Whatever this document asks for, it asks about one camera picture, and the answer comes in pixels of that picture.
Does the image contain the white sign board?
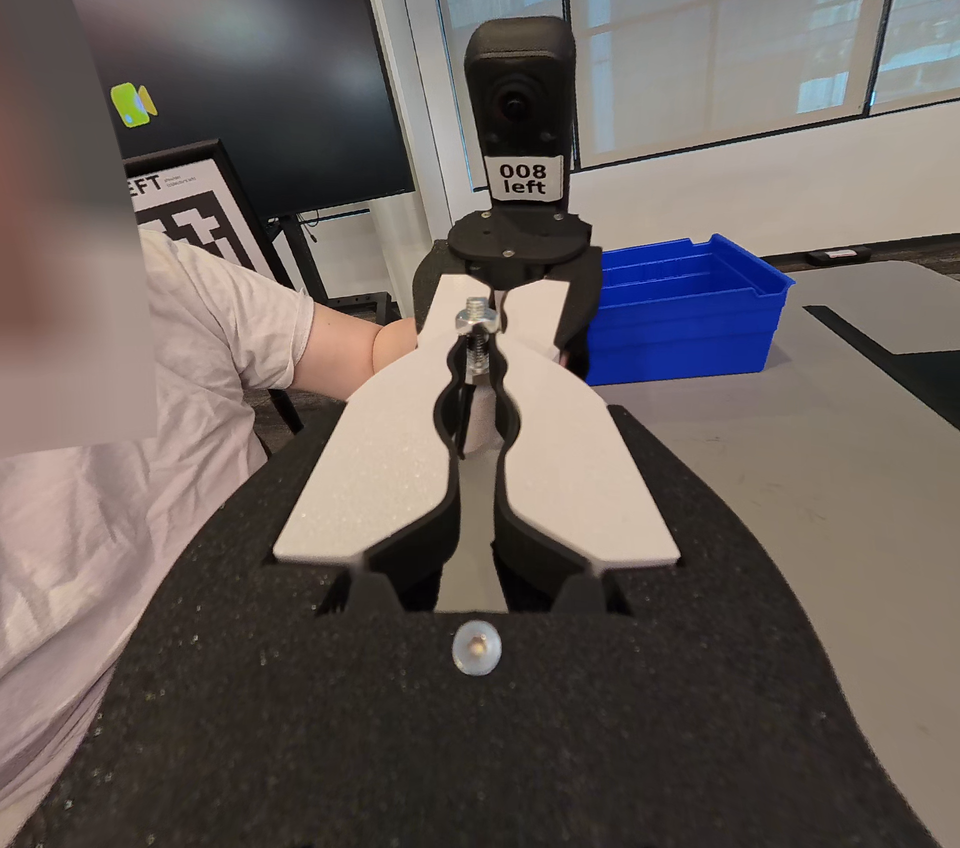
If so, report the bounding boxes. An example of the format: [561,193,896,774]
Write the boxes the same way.
[123,139,297,294]

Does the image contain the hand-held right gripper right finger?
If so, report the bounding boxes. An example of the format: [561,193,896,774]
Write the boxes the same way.
[492,334,684,573]

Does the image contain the blue plastic bin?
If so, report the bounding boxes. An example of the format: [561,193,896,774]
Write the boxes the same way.
[585,233,796,386]

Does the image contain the large black monitor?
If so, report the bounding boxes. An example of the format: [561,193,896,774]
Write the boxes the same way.
[45,0,417,217]

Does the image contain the black monitor stand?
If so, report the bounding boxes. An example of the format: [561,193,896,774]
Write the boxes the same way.
[264,207,400,326]

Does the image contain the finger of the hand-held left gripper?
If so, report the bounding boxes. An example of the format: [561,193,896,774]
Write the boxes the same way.
[414,273,496,358]
[491,283,573,369]

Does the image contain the silver hex bolt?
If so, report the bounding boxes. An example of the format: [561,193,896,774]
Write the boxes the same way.
[463,295,490,386]

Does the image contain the person's left forearm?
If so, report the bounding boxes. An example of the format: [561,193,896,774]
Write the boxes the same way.
[288,299,419,403]

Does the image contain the glass window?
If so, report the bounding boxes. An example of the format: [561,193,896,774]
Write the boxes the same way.
[418,0,960,173]

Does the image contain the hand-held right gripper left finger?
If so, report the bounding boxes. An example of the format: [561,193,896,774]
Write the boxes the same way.
[272,333,462,564]

